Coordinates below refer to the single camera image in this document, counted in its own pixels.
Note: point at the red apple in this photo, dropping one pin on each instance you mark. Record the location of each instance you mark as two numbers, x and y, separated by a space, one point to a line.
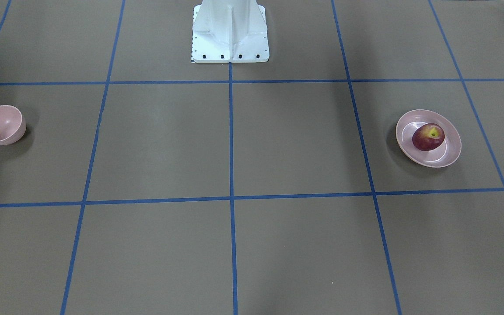
428 137

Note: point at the pink plate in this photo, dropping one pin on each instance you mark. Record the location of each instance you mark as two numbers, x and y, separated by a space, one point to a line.
444 155

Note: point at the pink bowl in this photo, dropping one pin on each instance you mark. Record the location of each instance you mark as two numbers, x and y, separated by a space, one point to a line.
12 125

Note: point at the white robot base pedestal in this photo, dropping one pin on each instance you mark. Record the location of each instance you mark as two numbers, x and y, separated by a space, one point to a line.
229 31

